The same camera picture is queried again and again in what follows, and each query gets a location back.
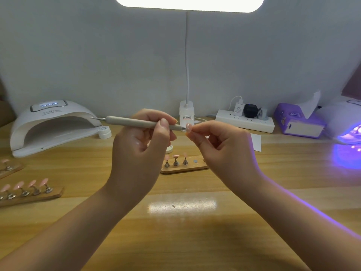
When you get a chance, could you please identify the white tissue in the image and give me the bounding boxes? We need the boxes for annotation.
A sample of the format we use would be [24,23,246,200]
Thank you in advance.
[299,90,322,119]

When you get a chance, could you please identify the white power strip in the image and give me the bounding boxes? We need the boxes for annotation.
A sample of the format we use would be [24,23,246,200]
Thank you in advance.
[215,109,276,134]

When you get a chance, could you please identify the person's right hand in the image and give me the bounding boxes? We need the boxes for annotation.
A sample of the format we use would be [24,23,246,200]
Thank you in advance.
[185,120,265,196]

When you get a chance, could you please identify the person's left forearm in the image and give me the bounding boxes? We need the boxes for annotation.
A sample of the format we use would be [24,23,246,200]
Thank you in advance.
[0,186,136,271]

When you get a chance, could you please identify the wooden stands with pink nails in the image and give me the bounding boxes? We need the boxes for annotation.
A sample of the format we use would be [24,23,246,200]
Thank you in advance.
[0,160,64,208]

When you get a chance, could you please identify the brown cardboard box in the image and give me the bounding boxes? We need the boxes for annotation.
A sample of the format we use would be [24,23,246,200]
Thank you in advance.
[0,82,17,128]

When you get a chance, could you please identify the white nail lamp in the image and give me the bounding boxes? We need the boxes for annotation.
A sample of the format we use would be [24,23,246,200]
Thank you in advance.
[317,99,361,146]
[10,100,104,158]

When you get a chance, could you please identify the purple tissue box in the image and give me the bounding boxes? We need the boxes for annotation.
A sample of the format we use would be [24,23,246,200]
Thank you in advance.
[274,102,327,139]

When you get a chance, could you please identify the person's right forearm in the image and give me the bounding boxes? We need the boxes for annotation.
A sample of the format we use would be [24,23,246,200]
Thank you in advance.
[245,177,361,271]

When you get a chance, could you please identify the black plug adapter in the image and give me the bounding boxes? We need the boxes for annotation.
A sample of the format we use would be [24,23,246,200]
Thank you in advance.
[244,103,260,119]

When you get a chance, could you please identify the brown wooden board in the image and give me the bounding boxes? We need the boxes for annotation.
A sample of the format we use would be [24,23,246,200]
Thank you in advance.
[343,65,361,100]

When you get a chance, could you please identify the white desk lamp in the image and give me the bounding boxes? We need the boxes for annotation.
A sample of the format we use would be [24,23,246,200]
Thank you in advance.
[114,0,265,131]

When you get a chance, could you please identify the grey dotting pen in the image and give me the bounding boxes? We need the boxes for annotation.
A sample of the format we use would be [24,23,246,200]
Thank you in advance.
[92,115,189,132]

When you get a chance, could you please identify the white paper sheet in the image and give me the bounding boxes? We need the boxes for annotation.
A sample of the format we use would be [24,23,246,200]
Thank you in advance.
[249,133,263,152]

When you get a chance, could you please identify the wooden nail holder strip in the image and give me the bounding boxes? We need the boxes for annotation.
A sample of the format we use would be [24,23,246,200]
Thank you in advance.
[160,153,209,175]

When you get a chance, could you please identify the person's left hand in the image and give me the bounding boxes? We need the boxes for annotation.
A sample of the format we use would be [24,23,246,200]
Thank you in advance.
[106,108,178,209]

